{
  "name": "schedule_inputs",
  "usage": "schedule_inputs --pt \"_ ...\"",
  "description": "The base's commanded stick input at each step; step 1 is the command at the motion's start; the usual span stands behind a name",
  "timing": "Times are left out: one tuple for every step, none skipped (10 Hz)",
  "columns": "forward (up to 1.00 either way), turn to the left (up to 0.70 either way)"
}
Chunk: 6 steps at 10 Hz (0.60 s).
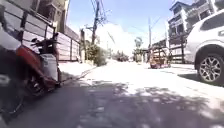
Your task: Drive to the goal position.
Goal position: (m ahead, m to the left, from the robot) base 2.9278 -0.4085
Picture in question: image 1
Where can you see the green bush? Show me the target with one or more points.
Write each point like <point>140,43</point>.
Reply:
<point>95,53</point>

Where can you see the tree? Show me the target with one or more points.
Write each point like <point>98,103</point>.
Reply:
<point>138,43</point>

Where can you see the grey concrete road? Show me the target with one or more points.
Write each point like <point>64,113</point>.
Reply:
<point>133,96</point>

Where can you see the wooden utility pole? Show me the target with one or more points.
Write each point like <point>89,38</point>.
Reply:
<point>95,23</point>

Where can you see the orange vehicle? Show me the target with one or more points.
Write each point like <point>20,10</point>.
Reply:
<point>157,58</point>

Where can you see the dark metal gate fence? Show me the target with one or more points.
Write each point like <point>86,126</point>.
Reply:
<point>176,50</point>

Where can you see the red motorcycle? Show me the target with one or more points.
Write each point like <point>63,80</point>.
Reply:
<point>31,68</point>

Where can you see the beige building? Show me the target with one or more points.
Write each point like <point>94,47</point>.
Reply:
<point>50,11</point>

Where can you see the white multi-storey building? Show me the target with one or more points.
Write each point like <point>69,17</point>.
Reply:
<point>186,20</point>

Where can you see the white car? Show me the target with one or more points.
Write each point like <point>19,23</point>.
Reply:
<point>208,46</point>

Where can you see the grey slatted fence wall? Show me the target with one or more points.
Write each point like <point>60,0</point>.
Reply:
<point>65,46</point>

